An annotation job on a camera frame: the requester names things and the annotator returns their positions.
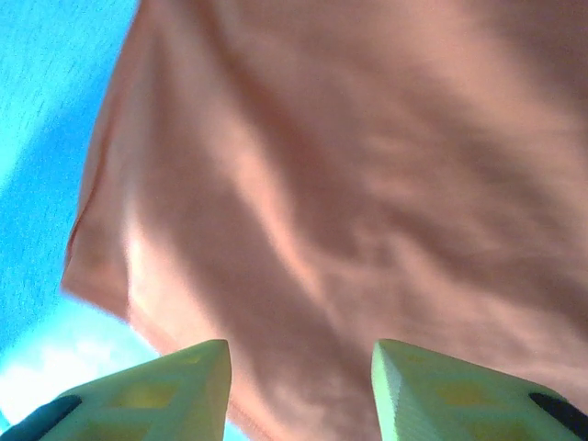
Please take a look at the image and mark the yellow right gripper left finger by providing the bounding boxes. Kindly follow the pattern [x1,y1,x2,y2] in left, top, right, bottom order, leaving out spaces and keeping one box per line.
[0,338,232,441]

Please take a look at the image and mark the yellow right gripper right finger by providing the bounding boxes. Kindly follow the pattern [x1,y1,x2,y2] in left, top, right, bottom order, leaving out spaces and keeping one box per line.
[370,338,588,441]

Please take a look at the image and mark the orange t-shirt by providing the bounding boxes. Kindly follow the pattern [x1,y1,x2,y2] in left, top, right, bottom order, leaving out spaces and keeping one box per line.
[61,0,588,441]

